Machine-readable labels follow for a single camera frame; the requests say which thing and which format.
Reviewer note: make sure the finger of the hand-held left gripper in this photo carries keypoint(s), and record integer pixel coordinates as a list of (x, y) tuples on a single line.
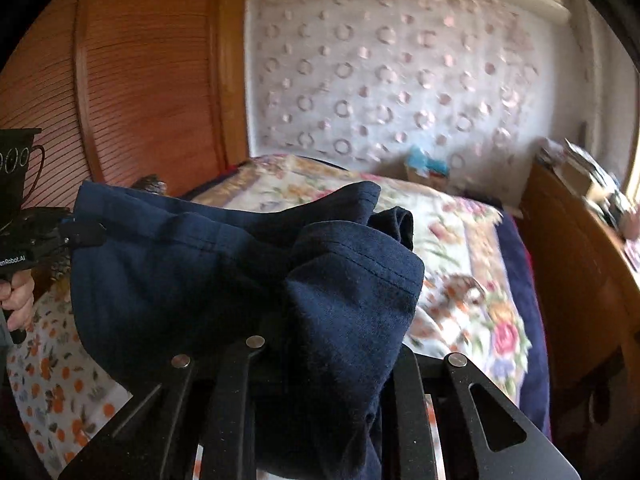
[(85, 234)]

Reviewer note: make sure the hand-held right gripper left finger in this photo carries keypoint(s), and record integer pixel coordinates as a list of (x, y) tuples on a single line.
[(235, 400)]

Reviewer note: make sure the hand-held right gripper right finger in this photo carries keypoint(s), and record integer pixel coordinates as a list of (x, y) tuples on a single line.
[(415, 410)]

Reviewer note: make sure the navy printed T-shirt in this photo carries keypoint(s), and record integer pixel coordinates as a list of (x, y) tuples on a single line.
[(200, 270)]

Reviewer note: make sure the person's left hand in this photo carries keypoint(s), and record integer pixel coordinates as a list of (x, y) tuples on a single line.
[(20, 300)]

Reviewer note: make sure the dark patterned garment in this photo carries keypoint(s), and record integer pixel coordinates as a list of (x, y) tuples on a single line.
[(150, 184)]

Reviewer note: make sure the navy blanket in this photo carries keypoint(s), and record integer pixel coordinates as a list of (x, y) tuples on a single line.
[(530, 350)]

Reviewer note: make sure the floral quilt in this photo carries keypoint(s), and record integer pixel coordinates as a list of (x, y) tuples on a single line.
[(460, 270)]

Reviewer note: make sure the white orange-flowered bed sheet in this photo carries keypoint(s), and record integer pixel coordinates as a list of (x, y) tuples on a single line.
[(55, 400)]

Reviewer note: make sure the long wooden cabinet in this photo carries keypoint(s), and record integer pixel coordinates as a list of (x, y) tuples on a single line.
[(565, 260)]

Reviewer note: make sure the blue plastic bag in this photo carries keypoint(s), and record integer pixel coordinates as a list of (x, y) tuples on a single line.
[(425, 157)]

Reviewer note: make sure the stack of books and papers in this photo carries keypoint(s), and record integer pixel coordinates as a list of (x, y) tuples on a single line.
[(580, 165)]

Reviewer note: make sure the wooden-framed window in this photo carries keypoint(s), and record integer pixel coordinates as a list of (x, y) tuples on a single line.
[(635, 210)]

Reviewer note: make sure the sheer circle-patterned curtain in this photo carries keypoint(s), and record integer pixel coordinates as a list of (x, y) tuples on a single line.
[(390, 85)]

